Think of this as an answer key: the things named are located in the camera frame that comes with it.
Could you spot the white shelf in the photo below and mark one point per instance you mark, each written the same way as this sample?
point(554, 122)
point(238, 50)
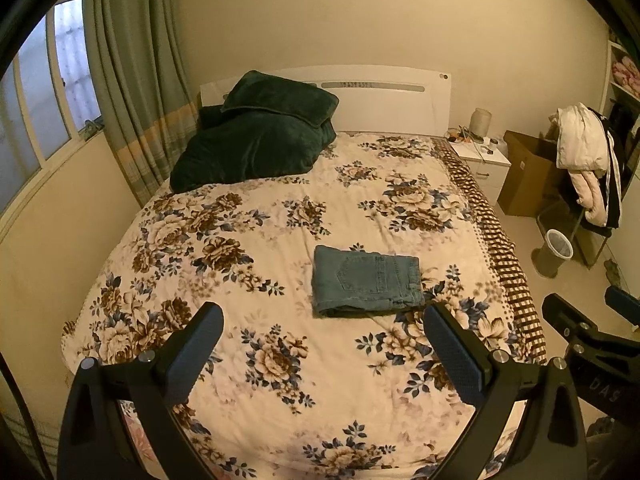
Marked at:
point(617, 95)

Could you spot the black garment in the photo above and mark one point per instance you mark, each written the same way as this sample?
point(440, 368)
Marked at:
point(614, 170)

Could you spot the white jacket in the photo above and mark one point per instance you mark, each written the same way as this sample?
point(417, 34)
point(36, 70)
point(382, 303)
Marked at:
point(580, 140)

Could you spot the pink jacket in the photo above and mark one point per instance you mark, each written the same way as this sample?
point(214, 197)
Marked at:
point(590, 195)

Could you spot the green curtain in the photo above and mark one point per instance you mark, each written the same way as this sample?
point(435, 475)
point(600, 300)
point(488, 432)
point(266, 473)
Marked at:
point(135, 75)

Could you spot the floral blanket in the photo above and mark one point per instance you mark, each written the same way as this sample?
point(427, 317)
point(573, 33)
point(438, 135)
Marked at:
point(300, 210)

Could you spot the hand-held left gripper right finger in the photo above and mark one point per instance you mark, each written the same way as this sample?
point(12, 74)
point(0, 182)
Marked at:
point(455, 355)

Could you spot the blue denim pants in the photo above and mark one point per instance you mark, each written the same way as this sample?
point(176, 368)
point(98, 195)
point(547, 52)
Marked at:
point(365, 280)

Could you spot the dark green duvet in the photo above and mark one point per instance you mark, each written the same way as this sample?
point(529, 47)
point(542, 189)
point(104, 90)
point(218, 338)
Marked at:
point(250, 150)

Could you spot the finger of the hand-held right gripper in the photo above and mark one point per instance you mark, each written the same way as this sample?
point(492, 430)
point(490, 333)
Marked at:
point(570, 315)
point(625, 300)

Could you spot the pink folded blanket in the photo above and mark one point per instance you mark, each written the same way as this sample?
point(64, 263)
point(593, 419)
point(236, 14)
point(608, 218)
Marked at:
point(627, 74)

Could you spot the white nightstand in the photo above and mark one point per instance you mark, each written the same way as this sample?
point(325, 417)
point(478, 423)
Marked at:
point(482, 165)

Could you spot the trash bin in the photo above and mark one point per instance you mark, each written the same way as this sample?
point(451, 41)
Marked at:
point(550, 255)

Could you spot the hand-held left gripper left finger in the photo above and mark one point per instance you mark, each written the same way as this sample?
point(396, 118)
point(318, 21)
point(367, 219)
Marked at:
point(197, 355)

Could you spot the dark green pillow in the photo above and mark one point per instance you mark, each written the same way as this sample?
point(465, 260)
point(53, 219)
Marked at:
point(280, 97)

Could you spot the window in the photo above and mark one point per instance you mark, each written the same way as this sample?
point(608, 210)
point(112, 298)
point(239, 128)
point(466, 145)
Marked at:
point(45, 105)

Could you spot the white bed headboard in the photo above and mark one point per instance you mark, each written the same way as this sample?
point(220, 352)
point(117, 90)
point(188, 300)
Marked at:
point(390, 95)

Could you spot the cardboard box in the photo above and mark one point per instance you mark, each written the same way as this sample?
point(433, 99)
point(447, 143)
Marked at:
point(525, 175)

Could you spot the brown checkered bed sheet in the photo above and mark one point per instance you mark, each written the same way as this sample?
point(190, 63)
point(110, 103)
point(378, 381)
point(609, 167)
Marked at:
point(500, 250)

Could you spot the white jar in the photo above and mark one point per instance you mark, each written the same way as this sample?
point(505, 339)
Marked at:
point(482, 125)

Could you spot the chair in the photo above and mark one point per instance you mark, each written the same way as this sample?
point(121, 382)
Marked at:
point(575, 230)

